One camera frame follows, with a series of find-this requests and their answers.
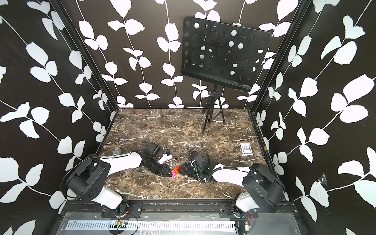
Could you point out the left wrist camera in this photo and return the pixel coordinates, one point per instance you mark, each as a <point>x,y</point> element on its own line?
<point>153,149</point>

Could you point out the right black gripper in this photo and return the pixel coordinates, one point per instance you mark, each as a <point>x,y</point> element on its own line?
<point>186,170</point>

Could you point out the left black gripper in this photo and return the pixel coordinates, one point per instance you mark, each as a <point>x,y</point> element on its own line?
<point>163,170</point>

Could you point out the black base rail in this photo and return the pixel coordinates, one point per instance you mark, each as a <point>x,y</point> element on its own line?
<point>222,207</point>

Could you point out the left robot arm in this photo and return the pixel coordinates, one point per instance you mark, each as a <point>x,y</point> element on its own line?
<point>87,181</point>

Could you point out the blue playing card deck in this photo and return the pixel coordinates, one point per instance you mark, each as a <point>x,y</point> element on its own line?
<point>246,150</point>

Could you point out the purple glitter microphone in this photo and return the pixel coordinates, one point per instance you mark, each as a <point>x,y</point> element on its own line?
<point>117,151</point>

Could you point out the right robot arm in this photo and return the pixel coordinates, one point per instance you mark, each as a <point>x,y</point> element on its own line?
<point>263,189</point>

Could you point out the white ruler strip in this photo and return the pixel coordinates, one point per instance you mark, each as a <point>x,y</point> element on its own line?
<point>133,225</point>

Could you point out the black music stand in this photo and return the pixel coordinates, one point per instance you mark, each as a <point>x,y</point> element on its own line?
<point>224,55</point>

